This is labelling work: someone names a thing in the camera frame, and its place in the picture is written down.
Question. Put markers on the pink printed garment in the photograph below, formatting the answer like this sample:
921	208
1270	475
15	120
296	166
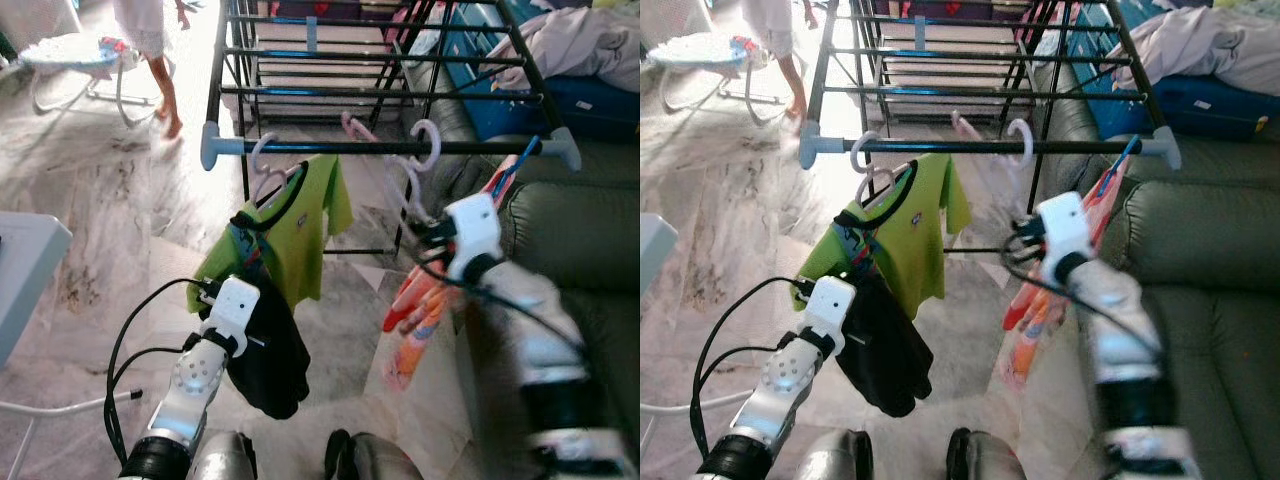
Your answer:
420	320
1035	320

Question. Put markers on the light blue folding table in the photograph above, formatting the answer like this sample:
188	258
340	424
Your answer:
655	250
25	280

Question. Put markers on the silver left robot leg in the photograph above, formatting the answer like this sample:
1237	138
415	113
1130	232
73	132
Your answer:
835	458
222	458

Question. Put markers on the silver robot leg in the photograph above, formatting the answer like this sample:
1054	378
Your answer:
835	458
375	458
990	458
222	458

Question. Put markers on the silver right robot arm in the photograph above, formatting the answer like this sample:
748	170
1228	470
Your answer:
530	340
1125	340

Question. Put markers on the black drying rack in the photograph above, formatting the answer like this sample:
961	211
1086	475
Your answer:
470	146
1070	146

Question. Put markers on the white baby bouncer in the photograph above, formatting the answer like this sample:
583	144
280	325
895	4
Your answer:
700	50
75	55

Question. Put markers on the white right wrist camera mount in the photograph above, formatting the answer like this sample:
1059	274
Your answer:
475	230
1065	228

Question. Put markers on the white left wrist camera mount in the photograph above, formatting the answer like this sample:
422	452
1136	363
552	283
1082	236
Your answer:
832	310
235	310

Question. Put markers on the dark green sofa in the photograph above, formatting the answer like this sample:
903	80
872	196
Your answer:
580	230
1200	240

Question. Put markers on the blue hanger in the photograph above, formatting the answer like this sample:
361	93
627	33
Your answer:
1118	165
520	163

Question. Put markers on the green t-shirt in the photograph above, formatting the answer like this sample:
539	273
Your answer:
300	230
920	230

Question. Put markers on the child in white dress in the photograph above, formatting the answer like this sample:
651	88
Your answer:
780	20
145	20

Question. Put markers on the black garment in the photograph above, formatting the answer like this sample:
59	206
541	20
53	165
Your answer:
265	360
885	360

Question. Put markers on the silver right robot leg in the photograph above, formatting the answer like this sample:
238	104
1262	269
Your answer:
990	458
375	458

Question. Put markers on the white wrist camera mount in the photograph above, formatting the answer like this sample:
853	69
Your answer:
1065	228
235	310
832	310
475	230

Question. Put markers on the blue bag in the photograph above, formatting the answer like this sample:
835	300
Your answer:
1210	110
600	110

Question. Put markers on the grey cloth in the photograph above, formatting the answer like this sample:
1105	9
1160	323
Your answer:
580	45
1210	45

